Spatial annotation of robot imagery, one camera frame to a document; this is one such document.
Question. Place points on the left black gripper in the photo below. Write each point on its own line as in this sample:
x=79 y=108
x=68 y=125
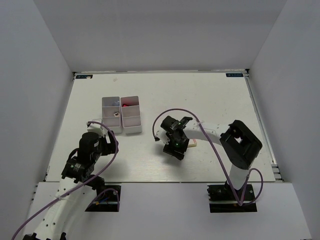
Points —
x=111 y=147

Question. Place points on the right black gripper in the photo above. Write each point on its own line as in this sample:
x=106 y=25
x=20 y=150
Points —
x=169 y=149

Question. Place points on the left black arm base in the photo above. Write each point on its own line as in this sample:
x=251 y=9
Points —
x=107 y=199

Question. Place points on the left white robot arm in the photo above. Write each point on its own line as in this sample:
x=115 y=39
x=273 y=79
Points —
x=78 y=188

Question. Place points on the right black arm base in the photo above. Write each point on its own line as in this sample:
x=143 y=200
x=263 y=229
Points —
x=222 y=200

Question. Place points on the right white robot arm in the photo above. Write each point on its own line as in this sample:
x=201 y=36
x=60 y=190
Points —
x=238 y=141

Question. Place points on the yellow flat stick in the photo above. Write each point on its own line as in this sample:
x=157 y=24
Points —
x=192 y=143

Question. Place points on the right white organizer bin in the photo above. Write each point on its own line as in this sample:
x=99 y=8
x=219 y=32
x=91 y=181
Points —
x=131 y=115

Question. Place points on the white organizer bin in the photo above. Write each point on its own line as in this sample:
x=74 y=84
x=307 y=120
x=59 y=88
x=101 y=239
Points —
x=131 y=115
x=108 y=110

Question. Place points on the left white organizer bin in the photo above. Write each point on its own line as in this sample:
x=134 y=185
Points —
x=108 y=110

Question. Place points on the left blue table label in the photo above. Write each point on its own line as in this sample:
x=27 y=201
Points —
x=84 y=76

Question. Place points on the blue table label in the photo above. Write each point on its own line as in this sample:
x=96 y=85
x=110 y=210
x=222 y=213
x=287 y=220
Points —
x=234 y=75
x=84 y=76

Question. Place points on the right blue table label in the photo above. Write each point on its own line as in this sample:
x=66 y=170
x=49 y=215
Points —
x=234 y=75

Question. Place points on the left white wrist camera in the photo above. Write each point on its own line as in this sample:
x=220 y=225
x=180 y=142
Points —
x=96 y=128

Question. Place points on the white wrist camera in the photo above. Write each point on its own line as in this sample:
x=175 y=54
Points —
x=161 y=135
x=96 y=128

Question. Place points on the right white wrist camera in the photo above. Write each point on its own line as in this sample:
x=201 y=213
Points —
x=161 y=135

